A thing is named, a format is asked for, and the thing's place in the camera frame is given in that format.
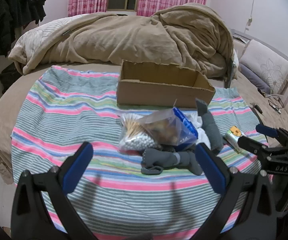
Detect silver tube with yellow print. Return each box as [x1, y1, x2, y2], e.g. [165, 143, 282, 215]
[223, 126, 247, 155]

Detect hanging dark clothes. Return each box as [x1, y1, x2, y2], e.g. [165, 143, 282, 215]
[0, 0, 47, 68]

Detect grey metal panel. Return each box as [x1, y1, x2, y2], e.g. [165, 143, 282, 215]
[225, 56, 237, 88]

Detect grey sock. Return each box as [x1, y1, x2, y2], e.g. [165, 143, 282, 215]
[195, 99, 225, 152]
[141, 148, 204, 176]

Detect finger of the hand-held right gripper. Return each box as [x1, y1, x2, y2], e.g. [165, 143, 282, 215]
[255, 124, 288, 143]
[237, 135, 270, 159]

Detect dark cloth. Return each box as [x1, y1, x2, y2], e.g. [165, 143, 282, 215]
[0, 64, 22, 88]

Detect white wall cable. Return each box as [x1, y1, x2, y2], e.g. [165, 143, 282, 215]
[245, 0, 257, 32]

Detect grey pillow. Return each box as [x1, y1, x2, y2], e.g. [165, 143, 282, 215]
[238, 63, 271, 94]

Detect striped towel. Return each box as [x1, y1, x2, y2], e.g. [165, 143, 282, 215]
[11, 65, 270, 240]

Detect tangled cables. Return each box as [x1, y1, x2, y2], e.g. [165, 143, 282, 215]
[267, 94, 285, 113]

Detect beige blanket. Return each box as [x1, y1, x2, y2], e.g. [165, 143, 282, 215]
[8, 3, 235, 78]

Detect white socks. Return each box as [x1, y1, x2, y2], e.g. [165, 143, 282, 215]
[184, 112, 212, 151]

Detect beige pillow with flower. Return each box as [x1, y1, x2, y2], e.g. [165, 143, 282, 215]
[239, 39, 288, 95]

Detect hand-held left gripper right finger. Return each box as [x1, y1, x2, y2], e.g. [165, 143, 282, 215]
[194, 142, 277, 240]

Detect bag of cotton swabs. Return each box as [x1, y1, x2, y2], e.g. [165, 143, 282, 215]
[119, 114, 159, 155]

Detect grey metal headboard frame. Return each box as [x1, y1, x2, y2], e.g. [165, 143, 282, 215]
[230, 29, 288, 78]

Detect brown cardboard box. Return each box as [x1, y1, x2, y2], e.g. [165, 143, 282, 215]
[116, 59, 216, 108]

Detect clear zip bag blue seal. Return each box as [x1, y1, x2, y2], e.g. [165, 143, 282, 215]
[144, 106, 199, 147]

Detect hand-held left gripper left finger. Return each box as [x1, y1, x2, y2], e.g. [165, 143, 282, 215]
[11, 142, 102, 240]

